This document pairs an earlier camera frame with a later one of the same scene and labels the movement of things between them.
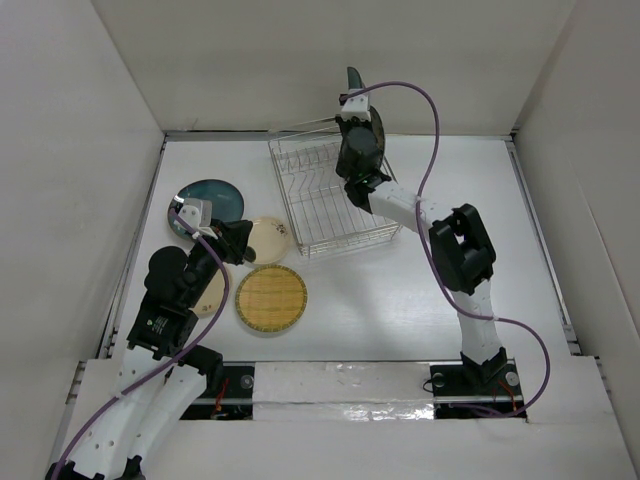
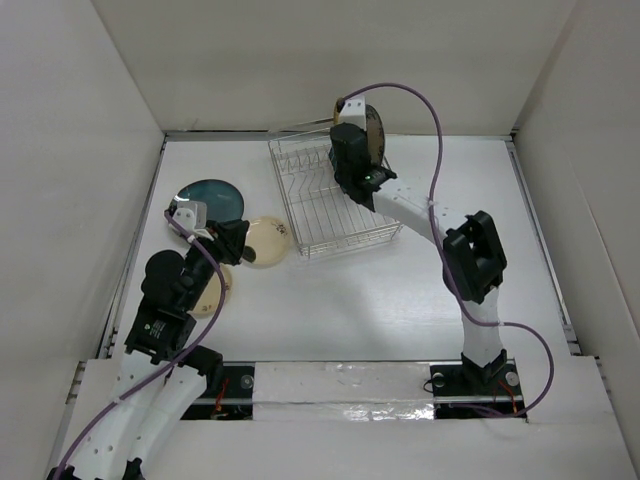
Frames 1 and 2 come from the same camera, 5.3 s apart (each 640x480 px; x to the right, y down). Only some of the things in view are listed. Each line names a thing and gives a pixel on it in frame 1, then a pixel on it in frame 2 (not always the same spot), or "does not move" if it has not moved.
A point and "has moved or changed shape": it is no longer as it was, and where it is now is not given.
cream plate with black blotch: [271, 239] does not move
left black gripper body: [226, 245] does not move
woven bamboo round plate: [271, 298] has moved or changed shape
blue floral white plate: [379, 127] does not move
